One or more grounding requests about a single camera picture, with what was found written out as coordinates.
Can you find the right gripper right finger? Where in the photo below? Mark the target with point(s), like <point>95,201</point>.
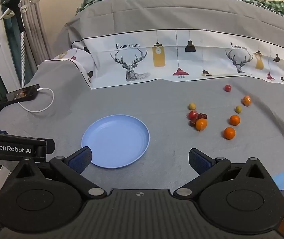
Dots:
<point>210,171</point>

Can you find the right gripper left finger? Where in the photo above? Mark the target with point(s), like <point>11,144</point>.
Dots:
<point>69,171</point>

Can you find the orange mandarin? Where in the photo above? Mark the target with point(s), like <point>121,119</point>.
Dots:
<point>234,120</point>
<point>229,133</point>

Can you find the orange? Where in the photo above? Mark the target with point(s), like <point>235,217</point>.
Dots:
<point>201,124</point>
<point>246,101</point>

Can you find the dark red jujube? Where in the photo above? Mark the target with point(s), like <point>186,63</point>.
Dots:
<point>192,122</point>
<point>202,116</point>

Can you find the yellow-green fruit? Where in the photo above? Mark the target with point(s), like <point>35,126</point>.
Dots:
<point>238,109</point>
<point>192,106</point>

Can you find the light blue plate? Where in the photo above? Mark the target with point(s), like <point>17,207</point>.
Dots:
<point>116,141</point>

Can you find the black smartphone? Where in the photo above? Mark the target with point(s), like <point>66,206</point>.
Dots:
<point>23,94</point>

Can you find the small red tomato far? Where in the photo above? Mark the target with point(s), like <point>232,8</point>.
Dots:
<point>227,88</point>

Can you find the grey printed sofa cover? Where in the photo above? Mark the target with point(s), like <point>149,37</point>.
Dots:
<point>149,59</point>

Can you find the grey curtain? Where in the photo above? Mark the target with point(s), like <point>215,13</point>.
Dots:
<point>37,45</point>

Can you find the black handled pole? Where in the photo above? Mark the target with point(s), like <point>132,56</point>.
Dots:
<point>23,54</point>

